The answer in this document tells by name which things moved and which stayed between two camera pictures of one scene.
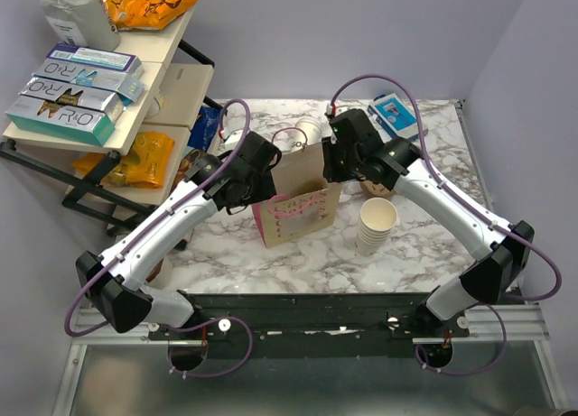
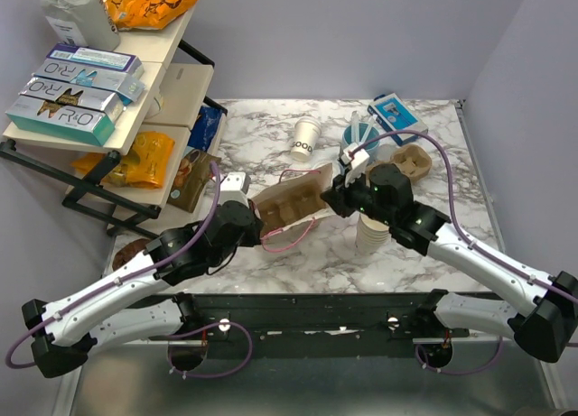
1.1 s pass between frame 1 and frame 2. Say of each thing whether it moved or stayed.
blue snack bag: stayed
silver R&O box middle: stayed
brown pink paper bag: moved
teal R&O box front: stayed
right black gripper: moved
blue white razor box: stayed
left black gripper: moved
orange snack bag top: stayed
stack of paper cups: stayed
